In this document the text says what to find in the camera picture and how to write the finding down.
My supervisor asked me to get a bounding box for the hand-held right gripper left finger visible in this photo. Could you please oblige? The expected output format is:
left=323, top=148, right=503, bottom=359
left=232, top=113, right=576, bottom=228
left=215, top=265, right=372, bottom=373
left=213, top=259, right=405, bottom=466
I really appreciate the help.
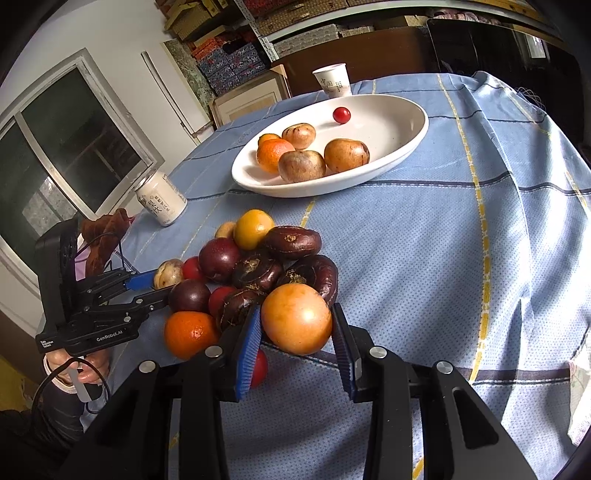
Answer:
left=60, top=302, right=264, bottom=480

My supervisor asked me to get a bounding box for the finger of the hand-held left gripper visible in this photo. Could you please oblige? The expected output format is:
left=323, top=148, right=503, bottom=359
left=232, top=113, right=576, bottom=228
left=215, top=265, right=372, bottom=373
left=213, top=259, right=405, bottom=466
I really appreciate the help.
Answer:
left=76, top=269, right=160, bottom=305
left=69, top=286, right=174, bottom=330

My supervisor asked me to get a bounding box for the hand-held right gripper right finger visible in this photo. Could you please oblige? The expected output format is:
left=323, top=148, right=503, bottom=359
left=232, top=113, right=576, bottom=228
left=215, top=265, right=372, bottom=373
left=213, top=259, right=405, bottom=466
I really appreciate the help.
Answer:
left=331, top=302, right=539, bottom=480

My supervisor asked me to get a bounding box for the wrinkled dark passion fruit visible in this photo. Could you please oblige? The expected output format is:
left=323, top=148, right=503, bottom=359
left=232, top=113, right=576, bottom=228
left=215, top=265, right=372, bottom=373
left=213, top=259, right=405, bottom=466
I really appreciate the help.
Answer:
left=232, top=257, right=284, bottom=293
left=263, top=225, right=322, bottom=260
left=217, top=290, right=266, bottom=330
left=276, top=255, right=339, bottom=305

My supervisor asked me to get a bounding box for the dark purple plum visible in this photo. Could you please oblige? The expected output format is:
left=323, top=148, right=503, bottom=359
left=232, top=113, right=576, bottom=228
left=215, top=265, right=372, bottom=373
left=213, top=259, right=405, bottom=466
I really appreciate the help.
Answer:
left=168, top=279, right=212, bottom=315
left=198, top=237, right=242, bottom=284

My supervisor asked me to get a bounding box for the orange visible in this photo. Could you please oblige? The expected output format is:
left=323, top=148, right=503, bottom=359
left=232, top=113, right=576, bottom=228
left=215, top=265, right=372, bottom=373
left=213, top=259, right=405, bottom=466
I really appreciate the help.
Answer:
left=257, top=138, right=296, bottom=174
left=164, top=311, right=221, bottom=361

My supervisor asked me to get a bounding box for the white oval plate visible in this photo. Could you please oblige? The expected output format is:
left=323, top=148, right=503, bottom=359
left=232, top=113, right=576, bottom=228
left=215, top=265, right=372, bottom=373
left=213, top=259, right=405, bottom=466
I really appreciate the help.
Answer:
left=231, top=93, right=430, bottom=199

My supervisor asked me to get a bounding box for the person's left forearm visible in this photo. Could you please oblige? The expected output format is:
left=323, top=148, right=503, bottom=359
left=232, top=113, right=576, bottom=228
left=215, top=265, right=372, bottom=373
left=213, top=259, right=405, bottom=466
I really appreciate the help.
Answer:
left=0, top=378, right=88, bottom=480

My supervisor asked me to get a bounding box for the person's left hand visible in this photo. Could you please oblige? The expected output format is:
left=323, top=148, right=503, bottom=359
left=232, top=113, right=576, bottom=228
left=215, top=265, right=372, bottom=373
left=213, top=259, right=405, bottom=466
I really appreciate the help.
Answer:
left=42, top=346, right=112, bottom=402

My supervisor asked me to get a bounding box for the red brown cloth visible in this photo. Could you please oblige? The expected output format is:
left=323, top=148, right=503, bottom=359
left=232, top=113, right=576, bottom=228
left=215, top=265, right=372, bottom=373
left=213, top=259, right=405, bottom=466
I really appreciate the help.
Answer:
left=78, top=208, right=134, bottom=278

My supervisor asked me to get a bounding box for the white drink can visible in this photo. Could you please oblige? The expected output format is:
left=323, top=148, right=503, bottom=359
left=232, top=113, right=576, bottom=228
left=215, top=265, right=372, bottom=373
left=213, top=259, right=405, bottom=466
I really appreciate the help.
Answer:
left=134, top=171, right=188, bottom=227

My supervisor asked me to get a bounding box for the blue plaid tablecloth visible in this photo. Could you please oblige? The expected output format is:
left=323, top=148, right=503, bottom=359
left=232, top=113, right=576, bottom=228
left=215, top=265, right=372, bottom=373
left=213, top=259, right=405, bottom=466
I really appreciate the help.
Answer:
left=78, top=69, right=591, bottom=480

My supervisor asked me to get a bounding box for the white framed window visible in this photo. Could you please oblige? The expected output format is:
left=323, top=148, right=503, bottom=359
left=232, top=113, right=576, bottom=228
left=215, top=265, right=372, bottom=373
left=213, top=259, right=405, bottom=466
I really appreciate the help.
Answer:
left=0, top=48, right=160, bottom=278

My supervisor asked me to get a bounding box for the white leaning strip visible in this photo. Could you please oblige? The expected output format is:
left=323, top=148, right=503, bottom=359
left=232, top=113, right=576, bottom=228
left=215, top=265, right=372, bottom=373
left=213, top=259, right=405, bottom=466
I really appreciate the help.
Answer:
left=141, top=50, right=204, bottom=139

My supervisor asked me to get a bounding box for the mottled green slab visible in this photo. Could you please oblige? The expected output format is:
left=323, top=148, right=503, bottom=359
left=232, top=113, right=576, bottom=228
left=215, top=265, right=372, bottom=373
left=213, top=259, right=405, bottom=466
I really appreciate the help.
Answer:
left=163, top=39, right=218, bottom=112

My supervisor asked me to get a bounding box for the stack of blue patterned boxes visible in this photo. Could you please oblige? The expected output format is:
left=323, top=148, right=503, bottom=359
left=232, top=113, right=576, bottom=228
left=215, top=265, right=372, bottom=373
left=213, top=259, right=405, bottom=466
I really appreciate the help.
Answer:
left=196, top=39, right=273, bottom=95

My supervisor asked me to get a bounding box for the orange patterned box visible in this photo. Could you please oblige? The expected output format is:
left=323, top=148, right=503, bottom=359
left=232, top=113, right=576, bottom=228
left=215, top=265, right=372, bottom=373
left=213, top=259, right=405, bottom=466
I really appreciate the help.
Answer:
left=191, top=39, right=222, bottom=58

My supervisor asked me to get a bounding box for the white crumpled tissue packet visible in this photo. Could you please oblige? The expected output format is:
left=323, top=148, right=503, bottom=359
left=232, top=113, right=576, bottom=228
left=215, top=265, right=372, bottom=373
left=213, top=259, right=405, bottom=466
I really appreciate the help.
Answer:
left=566, top=355, right=591, bottom=446

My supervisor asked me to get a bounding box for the stack of yellow cardboard boxes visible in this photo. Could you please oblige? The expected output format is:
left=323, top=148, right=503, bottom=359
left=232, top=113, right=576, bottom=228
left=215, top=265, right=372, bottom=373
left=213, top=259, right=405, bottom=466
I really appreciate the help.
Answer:
left=161, top=0, right=232, bottom=42

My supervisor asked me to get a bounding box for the grey metal shelf rack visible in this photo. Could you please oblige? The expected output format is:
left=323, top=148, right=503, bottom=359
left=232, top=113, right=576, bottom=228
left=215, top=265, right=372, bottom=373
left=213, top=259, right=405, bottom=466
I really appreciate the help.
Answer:
left=233, top=0, right=568, bottom=61

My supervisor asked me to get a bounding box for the white paper cup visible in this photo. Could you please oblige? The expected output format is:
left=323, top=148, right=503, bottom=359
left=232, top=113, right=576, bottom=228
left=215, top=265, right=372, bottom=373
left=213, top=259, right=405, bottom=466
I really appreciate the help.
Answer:
left=312, top=63, right=353, bottom=99

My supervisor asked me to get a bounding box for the black cable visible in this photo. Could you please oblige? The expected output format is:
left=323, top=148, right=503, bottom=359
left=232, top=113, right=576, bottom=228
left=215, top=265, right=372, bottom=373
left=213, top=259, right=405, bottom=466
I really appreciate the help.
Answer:
left=30, top=231, right=134, bottom=416

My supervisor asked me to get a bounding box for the wooden picture frame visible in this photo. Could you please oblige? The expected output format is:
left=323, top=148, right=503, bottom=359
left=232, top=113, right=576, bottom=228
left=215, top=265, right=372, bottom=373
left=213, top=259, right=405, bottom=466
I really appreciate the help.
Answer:
left=209, top=65, right=293, bottom=130

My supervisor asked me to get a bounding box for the black wire frame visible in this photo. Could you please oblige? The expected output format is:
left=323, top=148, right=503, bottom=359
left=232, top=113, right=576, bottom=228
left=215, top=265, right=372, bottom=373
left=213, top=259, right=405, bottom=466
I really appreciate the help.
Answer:
left=515, top=85, right=548, bottom=112

